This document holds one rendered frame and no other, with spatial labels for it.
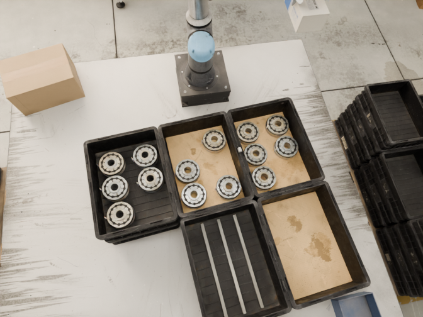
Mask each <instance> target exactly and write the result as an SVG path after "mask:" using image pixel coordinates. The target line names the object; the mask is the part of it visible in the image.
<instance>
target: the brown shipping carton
mask: <svg viewBox="0 0 423 317"><path fill-rule="evenodd" d="M0 74H1V79H2V82H3V87H4V91H5V95H6V99H7V100H8V101H10V102H11V103H12V104H13V105H14V106H15V107H16V108H17V109H18V110H20V111H21V112H22V113H23V114H24V115H25V116H28V115H30V114H33V113H37V112H39V111H43V110H45V109H49V108H52V107H55V106H58V105H61V104H64V103H68V102H70V101H73V100H76V99H80V98H82V97H85V94H84V91H83V88H82V85H81V82H80V80H79V76H78V74H77V70H76V68H75V65H74V63H73V61H72V60H71V58H70V56H69V54H68V53H67V51H66V49H65V47H64V46H63V44H62V43H60V44H56V45H52V46H50V47H46V48H42V49H39V50H35V51H32V52H28V53H24V54H21V55H17V56H15V57H11V58H7V59H4V60H0Z"/></svg>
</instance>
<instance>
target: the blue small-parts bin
mask: <svg viewBox="0 0 423 317"><path fill-rule="evenodd" d="M331 302H332V306H333V309H334V312H335V314H336V317H382V316H381V313H380V310H379V307H378V305H377V302H376V299H375V296H374V294H373V292H365V291H363V292H358V293H355V294H350V295H347V296H342V297H339V298H334V299H331Z"/></svg>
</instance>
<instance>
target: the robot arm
mask: <svg viewBox="0 0 423 317"><path fill-rule="evenodd" d="M296 2H297V3H298V4H301V3H302V2H303V0H292V2H291V5H294V4H295V3H296ZM188 8H189V9H188V11H187V13H186V23H187V30H188V64H187V66H186V68H185V71H184V75H185V78H186V80H187V81H188V82H189V83H190V84H191V85H192V86H196V87H205V86H208V85H209V84H211V83H212V82H213V80H214V78H215V69H214V67H213V56H214V52H215V42H214V39H213V31H212V12H211V11H210V9H208V0H188Z"/></svg>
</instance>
